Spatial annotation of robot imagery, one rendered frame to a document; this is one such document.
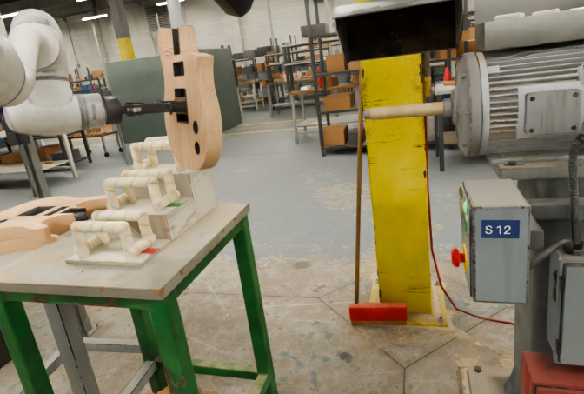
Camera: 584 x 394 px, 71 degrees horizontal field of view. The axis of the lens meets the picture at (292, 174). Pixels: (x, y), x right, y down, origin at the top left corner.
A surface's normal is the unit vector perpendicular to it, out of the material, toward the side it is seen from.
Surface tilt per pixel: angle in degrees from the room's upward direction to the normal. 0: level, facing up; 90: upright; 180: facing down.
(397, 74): 90
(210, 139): 103
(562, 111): 90
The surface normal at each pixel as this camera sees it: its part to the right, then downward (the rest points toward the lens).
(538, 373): -0.13, -0.95
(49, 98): 0.56, -0.10
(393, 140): -0.27, 0.29
